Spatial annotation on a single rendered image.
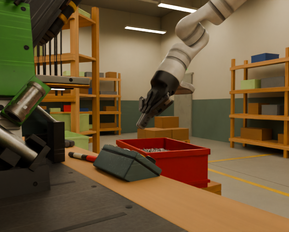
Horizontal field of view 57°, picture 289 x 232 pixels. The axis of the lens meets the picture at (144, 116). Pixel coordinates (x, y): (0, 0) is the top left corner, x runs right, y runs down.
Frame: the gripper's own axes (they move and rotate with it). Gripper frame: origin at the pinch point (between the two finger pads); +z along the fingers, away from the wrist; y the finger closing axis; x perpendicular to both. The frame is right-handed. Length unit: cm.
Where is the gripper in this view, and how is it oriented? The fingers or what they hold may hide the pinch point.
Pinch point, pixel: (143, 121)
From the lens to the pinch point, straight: 70.2
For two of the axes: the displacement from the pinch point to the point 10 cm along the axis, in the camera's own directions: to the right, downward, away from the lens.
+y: 5.8, 0.3, -8.2
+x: 6.7, 5.6, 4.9
